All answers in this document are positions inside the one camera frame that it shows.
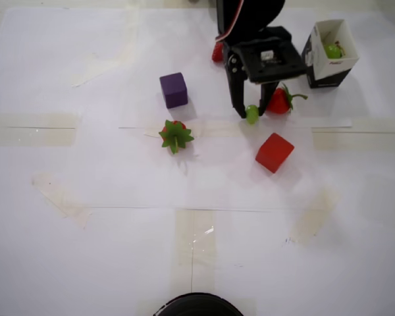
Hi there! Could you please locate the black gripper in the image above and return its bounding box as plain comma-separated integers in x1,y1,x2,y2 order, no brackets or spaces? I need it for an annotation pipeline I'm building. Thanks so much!
223,26,294,119

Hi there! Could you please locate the green plastic grape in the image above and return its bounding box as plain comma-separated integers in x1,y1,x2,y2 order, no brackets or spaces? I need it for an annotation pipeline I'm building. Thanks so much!
245,104,261,126
323,42,345,61

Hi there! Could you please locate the white and black cardboard box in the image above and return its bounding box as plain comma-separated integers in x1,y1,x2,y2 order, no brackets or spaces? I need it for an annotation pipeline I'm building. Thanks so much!
301,18,361,90

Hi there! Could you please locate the red strawberry with wide leaves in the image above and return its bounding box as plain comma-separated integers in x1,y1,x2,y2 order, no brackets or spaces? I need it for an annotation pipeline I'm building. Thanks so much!
265,82,309,115

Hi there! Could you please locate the red strawberry with short stem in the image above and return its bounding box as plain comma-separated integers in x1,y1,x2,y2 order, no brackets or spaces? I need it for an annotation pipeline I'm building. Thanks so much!
211,42,225,63

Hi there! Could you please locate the red cube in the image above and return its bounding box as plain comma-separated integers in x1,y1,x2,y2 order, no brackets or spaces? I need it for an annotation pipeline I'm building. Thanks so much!
255,132,296,174

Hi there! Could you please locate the purple cube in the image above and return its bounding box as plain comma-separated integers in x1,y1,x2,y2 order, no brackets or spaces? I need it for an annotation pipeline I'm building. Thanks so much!
159,72,189,109

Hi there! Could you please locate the red strawberry with curved stem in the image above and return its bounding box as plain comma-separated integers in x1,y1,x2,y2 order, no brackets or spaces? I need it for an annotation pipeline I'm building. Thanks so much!
158,119,196,155

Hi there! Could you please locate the clear tape strip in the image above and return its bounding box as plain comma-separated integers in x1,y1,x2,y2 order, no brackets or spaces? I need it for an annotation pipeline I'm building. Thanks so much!
288,187,342,246
174,209,215,292

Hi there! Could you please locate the black round ribbed object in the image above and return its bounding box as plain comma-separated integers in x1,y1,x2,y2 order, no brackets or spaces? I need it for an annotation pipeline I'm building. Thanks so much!
152,292,245,316

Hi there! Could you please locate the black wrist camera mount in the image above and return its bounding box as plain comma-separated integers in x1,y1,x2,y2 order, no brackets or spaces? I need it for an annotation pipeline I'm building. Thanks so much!
237,34,309,86

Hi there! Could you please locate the red and white servo cable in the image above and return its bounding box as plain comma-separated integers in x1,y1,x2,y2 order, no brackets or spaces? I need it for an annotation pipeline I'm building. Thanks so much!
214,0,245,43

